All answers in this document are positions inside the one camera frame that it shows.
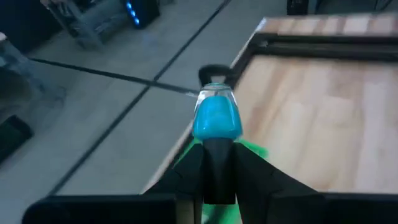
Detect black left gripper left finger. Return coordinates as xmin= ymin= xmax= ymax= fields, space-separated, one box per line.
xmin=143 ymin=142 xmax=205 ymax=224

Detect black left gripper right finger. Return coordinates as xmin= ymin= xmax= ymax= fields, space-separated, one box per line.
xmin=234 ymin=142 xmax=325 ymax=224

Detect cyan nail polish bottle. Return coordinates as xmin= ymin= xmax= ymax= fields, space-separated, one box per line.
xmin=192 ymin=82 xmax=244 ymax=205

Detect green plastic mesh basket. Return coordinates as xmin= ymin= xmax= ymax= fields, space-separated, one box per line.
xmin=180 ymin=138 xmax=270 ymax=224

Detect computer tower blue lights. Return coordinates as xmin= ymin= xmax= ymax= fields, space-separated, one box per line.
xmin=122 ymin=0 xmax=161 ymax=30

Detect black flat box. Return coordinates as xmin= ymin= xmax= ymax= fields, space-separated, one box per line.
xmin=0 ymin=114 xmax=34 ymax=163

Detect black aluminium crossbar rail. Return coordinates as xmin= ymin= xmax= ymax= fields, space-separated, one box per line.
xmin=230 ymin=32 xmax=265 ymax=90

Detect grey metal cart frame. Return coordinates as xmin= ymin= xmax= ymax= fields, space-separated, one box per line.
xmin=46 ymin=0 xmax=126 ymax=51

